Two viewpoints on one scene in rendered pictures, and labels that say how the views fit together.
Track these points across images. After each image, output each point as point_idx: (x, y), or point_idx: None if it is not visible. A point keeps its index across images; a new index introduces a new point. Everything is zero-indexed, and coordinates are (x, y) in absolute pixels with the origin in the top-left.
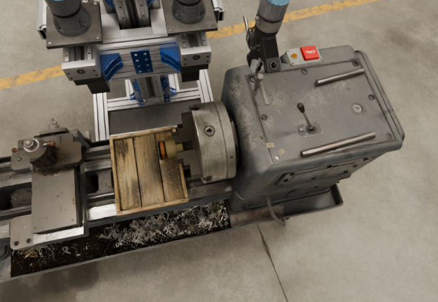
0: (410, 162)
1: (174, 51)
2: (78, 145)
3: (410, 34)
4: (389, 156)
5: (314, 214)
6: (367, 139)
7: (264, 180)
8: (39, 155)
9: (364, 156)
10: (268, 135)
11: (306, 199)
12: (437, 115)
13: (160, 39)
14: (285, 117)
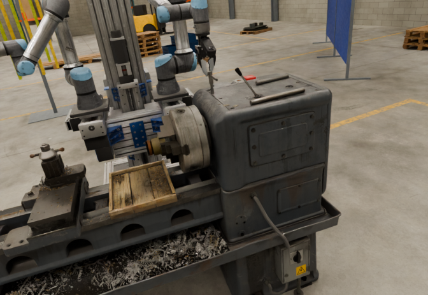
0: (421, 220)
1: (161, 118)
2: (82, 164)
3: (367, 140)
4: (397, 219)
5: (341, 283)
6: (300, 93)
7: (229, 132)
8: (50, 156)
9: (303, 102)
10: (225, 102)
11: (304, 223)
12: (424, 181)
13: (150, 111)
14: (236, 96)
